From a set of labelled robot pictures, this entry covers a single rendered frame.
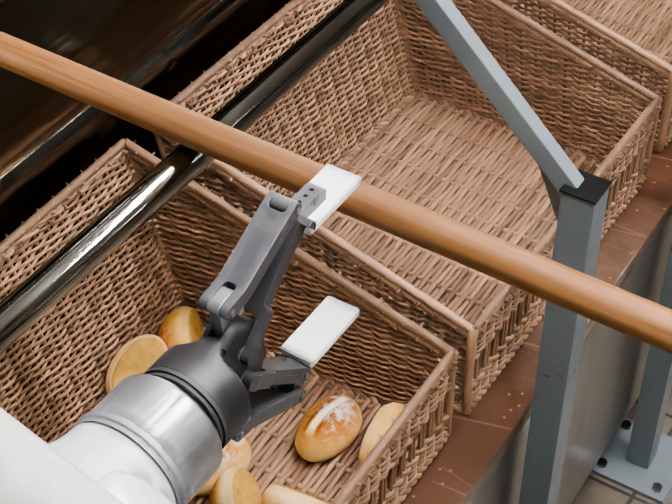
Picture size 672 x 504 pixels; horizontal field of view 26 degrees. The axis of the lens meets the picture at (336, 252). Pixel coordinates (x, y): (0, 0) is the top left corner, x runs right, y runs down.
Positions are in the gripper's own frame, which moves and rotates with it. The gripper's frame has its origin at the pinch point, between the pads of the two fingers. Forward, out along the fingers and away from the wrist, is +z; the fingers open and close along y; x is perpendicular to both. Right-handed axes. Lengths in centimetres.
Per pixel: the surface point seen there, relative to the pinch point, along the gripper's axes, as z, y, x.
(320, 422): 25, 55, -18
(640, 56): 101, 45, -12
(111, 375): 18, 55, -44
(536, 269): 5.5, -0.8, 14.2
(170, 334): 26, 55, -41
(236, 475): 13, 55, -21
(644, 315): 5.4, -0.7, 23.0
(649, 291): 91, 79, -1
